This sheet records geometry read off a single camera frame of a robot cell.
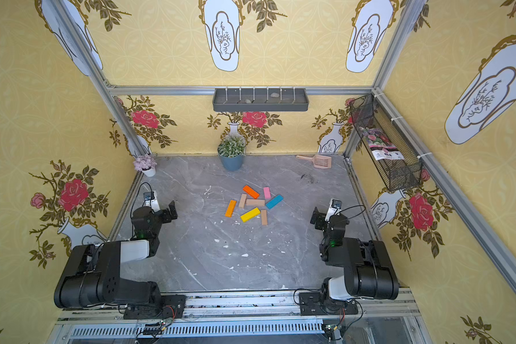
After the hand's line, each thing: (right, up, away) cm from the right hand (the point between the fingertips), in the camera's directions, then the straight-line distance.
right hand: (327, 209), depth 92 cm
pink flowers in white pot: (-84, +20, +12) cm, 87 cm away
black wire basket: (+25, +18, -9) cm, 32 cm away
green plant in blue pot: (-43, +25, +11) cm, 51 cm away
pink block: (-26, +6, +11) cm, 29 cm away
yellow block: (-33, -3, +5) cm, 34 cm away
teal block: (-22, +2, +9) cm, 24 cm away
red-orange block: (-34, +7, +12) cm, 36 cm away
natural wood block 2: (-31, +2, +8) cm, 32 cm away
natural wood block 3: (-27, -4, +3) cm, 27 cm away
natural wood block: (-37, +3, +8) cm, 38 cm away
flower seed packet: (+15, +25, -16) cm, 33 cm away
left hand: (-70, +3, 0) cm, 70 cm away
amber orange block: (-42, -1, +6) cm, 43 cm away
